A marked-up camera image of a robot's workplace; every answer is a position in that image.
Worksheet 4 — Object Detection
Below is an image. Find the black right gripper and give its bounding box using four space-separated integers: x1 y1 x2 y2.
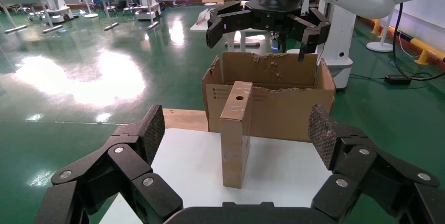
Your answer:
206 0 332 62

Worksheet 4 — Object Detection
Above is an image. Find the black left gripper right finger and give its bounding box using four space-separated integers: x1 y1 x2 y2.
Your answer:
308 104 445 224

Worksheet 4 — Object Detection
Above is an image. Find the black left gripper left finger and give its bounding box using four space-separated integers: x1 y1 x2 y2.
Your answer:
35 104 184 224

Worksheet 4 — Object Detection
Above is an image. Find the small tall cardboard box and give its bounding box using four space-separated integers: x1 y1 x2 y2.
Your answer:
219 81 253 189

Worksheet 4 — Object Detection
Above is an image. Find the big open cardboard box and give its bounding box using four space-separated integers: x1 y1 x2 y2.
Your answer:
202 52 337 143

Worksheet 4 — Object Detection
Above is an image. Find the pale flat packet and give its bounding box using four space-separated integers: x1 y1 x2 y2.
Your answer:
196 8 211 26

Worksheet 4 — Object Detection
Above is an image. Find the wooden board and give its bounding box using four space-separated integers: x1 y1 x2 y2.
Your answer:
162 108 209 133

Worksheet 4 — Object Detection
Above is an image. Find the white table with white legs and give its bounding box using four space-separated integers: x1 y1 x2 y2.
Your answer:
190 5 276 54

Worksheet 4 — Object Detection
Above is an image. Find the white robot lift column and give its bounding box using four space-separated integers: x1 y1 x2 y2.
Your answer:
315 3 355 91

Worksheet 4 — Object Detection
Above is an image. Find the black power adapter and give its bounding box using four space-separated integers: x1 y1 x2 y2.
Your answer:
384 74 412 86

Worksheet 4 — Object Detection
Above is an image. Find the white pole stand round base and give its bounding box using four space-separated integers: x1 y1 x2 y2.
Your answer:
366 10 395 53

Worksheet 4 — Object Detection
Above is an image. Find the yellow black floor barrier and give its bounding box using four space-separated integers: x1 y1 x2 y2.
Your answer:
359 17 445 66

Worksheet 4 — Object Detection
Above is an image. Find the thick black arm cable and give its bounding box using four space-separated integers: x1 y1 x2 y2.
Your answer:
392 3 445 82

